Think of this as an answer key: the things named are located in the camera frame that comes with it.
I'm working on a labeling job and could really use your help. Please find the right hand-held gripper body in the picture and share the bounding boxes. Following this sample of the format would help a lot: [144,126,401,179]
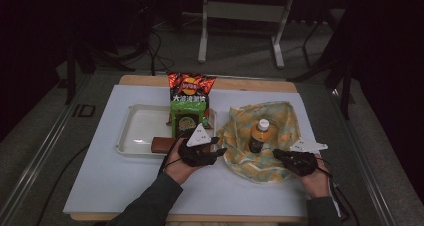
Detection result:
[283,138,329,178]

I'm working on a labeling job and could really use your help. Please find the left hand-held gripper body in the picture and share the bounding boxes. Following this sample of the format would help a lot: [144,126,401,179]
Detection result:
[178,123,216,169]

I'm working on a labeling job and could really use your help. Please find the orange patterned cloth bag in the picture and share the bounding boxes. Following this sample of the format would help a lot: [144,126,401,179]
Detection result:
[216,100,303,185]

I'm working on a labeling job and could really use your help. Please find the orange drink bottle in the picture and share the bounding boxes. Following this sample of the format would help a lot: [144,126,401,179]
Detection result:
[248,118,271,155]

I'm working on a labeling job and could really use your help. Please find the brown box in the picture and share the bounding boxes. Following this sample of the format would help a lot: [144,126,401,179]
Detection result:
[150,136,179,155]

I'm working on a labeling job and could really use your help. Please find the green box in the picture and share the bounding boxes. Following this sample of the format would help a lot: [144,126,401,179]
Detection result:
[169,100,212,140]

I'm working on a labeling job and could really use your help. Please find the red black chips bag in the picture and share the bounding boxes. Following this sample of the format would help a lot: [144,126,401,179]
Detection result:
[166,71,217,130]

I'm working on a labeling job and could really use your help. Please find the white plastic tray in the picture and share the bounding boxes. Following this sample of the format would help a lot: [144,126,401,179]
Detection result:
[114,104,218,160]

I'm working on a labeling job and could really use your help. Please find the person's left hand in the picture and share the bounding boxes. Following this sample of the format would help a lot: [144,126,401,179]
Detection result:
[163,147,202,186]

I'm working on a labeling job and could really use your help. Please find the person's right hand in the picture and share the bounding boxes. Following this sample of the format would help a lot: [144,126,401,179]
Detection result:
[299,153,332,200]

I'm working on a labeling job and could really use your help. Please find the wooden table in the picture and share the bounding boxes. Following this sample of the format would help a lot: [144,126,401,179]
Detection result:
[69,74,326,224]

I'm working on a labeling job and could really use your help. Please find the white board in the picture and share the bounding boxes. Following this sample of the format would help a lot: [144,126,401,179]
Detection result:
[63,84,341,219]

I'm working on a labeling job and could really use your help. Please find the black stand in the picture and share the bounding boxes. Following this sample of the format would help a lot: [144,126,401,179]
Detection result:
[288,19,357,121]
[64,35,137,106]

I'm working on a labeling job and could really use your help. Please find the white metal stand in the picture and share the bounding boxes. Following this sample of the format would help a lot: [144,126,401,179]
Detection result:
[197,0,297,70]

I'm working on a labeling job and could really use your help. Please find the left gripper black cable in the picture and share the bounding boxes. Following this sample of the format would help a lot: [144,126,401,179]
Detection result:
[158,135,188,176]

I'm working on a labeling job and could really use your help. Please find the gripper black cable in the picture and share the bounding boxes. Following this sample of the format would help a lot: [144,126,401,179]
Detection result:
[158,135,188,176]
[315,156,362,226]

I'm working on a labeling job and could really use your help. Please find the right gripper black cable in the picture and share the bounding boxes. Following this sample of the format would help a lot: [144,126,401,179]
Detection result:
[315,156,362,226]

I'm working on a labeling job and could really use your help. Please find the metal rail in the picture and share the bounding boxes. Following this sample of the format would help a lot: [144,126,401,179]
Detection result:
[329,88,398,226]
[0,75,88,226]

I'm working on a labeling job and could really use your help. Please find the black floor cables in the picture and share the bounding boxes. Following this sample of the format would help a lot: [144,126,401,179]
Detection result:
[145,29,176,77]

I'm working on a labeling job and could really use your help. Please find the black floor cable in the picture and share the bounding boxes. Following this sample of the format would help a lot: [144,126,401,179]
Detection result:
[34,144,91,226]

